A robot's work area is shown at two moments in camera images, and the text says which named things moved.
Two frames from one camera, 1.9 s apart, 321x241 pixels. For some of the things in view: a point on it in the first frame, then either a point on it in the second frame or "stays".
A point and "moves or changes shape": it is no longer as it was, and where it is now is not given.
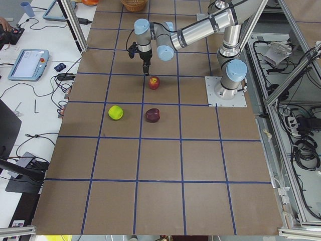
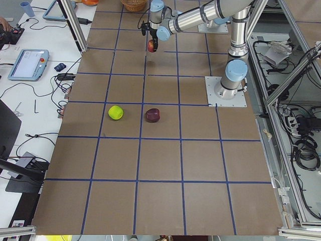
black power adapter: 83,21 stays
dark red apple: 153,115 stays
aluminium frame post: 68,12 stays
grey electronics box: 277,52 stays
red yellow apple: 154,82 moves or changes shape
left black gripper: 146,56 to 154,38
